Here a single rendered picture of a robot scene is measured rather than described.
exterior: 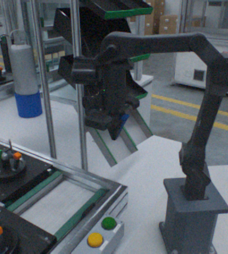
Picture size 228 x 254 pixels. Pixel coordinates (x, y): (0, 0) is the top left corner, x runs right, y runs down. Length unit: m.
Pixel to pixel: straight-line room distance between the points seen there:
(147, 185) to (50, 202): 0.40
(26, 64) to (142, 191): 1.03
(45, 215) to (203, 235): 0.50
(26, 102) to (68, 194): 0.88
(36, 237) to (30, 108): 1.08
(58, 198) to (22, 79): 0.92
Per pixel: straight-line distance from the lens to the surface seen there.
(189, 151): 0.72
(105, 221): 0.84
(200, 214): 0.79
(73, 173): 1.05
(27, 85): 1.74
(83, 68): 0.66
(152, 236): 0.96
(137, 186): 1.14
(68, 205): 0.98
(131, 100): 0.74
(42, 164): 1.11
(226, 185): 1.24
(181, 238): 0.86
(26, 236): 0.84
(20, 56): 1.70
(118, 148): 1.07
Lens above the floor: 1.58
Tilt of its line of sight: 27 degrees down
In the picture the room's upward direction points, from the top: straight up
